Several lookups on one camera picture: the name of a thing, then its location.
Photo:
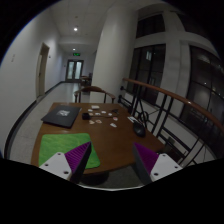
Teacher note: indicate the white paper under mouse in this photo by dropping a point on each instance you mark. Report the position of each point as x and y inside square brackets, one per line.
[132, 119]

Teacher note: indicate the wooden handrail with black railing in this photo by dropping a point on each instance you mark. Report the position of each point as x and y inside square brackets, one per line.
[190, 134]

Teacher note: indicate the side door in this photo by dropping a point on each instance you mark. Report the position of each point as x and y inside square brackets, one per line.
[41, 70]

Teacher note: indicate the green mouse pad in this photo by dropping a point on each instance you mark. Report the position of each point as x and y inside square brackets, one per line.
[53, 143]

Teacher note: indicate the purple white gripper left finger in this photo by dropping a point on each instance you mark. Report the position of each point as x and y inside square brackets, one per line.
[70, 165]

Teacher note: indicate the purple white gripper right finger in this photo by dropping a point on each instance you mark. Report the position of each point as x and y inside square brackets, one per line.
[152, 166]

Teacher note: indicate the green exit sign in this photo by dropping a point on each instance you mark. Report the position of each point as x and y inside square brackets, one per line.
[76, 54]

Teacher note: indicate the double glass door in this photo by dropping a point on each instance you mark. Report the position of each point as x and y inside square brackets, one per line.
[74, 70]

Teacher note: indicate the small black box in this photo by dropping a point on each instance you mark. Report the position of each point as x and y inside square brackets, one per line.
[85, 116]

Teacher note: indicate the black computer mouse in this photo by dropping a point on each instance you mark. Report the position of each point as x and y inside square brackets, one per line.
[139, 130]

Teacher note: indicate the black laptop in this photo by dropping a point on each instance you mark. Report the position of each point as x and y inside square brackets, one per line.
[62, 116]

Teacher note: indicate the wooden chair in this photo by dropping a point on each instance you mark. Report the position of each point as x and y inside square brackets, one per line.
[95, 89]

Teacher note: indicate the white card on table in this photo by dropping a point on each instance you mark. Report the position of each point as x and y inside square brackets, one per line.
[95, 107]

